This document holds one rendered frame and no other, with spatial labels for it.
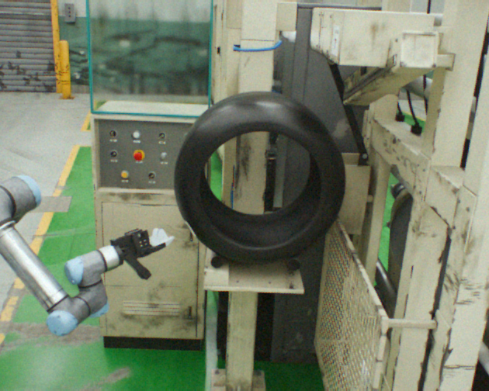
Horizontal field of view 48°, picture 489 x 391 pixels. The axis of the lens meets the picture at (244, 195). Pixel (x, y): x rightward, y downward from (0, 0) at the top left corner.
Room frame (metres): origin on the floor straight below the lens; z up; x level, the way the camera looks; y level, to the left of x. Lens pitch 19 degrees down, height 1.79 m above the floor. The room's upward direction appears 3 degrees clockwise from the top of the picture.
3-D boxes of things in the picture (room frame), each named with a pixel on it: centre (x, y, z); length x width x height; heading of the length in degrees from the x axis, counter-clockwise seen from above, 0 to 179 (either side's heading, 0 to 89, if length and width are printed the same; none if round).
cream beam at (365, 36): (1.84, -0.35, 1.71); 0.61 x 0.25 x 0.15; 2
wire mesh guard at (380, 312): (1.74, -0.38, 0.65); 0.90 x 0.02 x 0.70; 2
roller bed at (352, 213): (2.19, -0.42, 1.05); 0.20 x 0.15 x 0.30; 2
